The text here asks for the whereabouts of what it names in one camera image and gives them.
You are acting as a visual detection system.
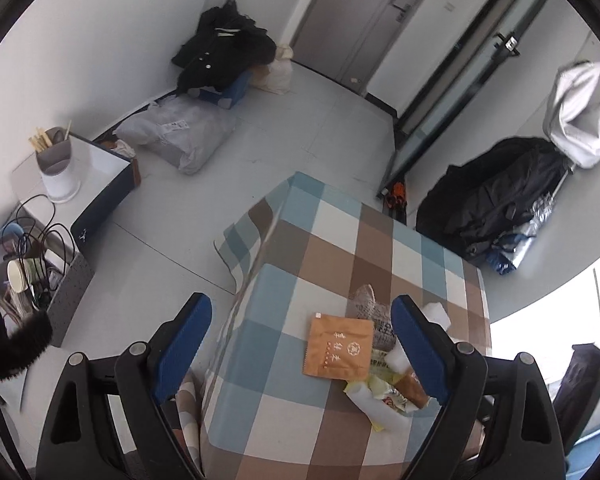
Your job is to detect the grey dotted storage box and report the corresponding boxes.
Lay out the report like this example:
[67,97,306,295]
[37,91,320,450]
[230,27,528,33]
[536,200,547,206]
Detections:
[0,237,96,348]

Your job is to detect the black hanging jacket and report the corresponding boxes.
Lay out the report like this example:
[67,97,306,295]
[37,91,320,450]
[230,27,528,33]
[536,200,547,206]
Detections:
[415,136,573,266]

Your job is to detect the blue storage box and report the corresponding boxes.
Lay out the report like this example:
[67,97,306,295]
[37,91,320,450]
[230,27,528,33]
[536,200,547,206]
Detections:
[187,67,255,110]

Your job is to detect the white grey utensil holder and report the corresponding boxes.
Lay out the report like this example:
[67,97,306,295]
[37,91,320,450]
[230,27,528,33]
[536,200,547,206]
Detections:
[35,127,81,204]

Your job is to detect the brown snack wrapper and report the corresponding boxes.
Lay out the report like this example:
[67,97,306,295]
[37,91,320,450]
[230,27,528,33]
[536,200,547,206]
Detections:
[394,366,431,409]

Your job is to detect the silver blue bag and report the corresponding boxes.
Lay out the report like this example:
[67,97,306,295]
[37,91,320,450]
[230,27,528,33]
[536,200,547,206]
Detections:
[485,192,556,276]

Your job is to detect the beige cloth bag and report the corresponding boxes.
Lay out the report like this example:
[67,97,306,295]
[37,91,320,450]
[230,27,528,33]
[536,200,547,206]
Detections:
[252,45,295,95]

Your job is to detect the checkered blue brown tablecloth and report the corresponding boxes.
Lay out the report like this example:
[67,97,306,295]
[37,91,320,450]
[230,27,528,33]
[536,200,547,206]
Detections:
[172,171,492,480]

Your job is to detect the black furry sleeve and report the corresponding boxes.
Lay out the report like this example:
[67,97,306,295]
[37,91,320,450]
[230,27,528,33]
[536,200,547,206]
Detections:
[0,285,55,381]

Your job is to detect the grey-brown room door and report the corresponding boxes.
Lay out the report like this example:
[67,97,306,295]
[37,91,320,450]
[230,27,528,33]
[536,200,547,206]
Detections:
[289,0,433,93]

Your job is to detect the white paper cup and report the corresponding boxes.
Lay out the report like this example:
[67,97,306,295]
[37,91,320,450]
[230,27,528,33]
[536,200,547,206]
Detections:
[6,258,43,293]

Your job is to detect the white topped dark cabinet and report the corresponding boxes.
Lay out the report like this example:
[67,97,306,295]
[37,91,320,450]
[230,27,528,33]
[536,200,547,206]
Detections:
[10,132,136,256]

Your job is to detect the orange paper packet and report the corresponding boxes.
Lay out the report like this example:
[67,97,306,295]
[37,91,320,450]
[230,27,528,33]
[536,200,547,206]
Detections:
[301,312,375,381]

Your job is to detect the orange black tool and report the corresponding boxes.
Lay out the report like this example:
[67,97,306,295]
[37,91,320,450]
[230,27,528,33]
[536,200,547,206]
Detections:
[377,180,411,223]

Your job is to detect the brown open box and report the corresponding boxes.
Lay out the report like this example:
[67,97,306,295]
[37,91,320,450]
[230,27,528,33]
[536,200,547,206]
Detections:
[100,137,142,186]

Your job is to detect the dark framed glass door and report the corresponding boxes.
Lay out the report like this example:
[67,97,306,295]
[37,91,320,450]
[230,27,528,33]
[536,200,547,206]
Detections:
[377,0,556,196]

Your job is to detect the black coat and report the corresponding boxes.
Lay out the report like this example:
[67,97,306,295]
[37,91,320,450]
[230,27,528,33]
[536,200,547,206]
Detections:
[171,0,278,98]

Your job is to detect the white foam piece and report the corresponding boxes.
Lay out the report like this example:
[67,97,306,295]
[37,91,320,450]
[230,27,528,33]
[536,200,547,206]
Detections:
[385,300,453,373]

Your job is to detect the white hanging garment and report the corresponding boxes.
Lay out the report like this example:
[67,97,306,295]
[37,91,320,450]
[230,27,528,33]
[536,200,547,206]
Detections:
[542,60,600,170]

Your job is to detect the metal clothes rack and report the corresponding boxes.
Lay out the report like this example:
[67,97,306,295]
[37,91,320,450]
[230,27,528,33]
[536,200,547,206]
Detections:
[550,157,578,201]

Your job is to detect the wooden chopsticks bundle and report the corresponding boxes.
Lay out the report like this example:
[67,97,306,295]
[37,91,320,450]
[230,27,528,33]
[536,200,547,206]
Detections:
[28,120,73,153]

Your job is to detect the grey plastic bag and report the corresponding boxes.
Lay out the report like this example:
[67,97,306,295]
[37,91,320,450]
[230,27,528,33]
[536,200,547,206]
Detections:
[114,96,238,176]

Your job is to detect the clear printed plastic wrapper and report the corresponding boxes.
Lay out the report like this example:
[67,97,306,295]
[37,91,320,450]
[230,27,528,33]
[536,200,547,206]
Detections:
[352,284,398,353]

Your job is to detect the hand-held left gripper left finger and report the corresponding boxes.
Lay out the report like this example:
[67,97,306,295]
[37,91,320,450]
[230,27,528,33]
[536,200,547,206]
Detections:
[36,292,213,480]

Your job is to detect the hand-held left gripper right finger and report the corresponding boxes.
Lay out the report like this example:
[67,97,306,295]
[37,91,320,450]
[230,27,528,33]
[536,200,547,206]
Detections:
[390,294,566,480]

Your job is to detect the black cables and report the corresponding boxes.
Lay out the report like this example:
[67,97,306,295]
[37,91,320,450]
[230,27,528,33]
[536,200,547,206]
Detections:
[0,194,78,311]

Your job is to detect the black glass door handle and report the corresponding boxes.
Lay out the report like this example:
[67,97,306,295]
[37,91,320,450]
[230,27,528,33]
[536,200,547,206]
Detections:
[495,32,522,58]

